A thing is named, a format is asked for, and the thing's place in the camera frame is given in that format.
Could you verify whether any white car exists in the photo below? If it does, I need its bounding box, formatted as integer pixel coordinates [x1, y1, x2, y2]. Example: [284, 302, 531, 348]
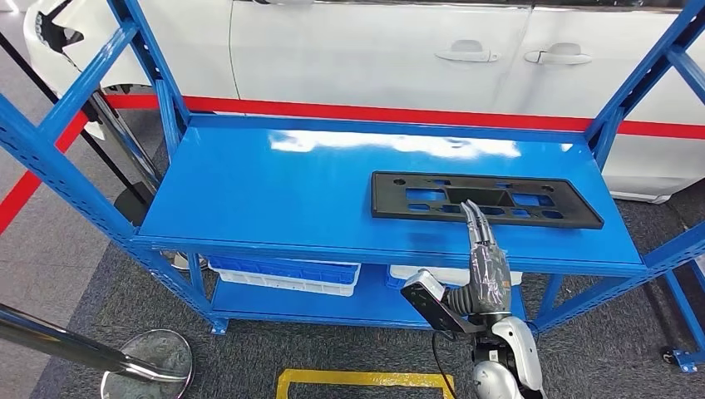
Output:
[22, 0, 705, 204]

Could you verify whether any black stanchion post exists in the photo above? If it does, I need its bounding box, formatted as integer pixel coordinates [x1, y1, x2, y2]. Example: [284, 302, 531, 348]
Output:
[0, 30, 155, 227]

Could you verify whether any yellow floor tape square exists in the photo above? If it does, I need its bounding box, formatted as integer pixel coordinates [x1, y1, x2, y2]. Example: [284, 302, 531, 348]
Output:
[275, 368, 457, 399]

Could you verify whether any blue metal shelf rack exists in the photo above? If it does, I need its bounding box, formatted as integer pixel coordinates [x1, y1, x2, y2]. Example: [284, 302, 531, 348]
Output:
[0, 0, 705, 337]
[658, 259, 705, 374]

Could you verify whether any chrome stanchion post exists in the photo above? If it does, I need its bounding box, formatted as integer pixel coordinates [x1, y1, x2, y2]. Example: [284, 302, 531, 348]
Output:
[0, 303, 194, 399]
[82, 91, 194, 272]

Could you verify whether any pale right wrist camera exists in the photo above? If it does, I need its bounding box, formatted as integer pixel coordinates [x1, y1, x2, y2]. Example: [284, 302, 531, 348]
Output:
[400, 268, 486, 335]

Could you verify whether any red barrier belt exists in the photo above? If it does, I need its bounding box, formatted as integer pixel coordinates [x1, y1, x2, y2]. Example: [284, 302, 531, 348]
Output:
[0, 110, 89, 235]
[104, 93, 705, 141]

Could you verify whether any black cable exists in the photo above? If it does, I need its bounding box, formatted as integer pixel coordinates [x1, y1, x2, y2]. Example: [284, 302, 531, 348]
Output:
[431, 330, 458, 399]

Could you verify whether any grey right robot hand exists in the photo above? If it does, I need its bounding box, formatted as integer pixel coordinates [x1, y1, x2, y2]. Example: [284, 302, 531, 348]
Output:
[445, 199, 513, 319]

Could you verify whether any black plastic car part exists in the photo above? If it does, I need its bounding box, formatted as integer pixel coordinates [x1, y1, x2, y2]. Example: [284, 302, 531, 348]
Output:
[370, 170, 605, 231]

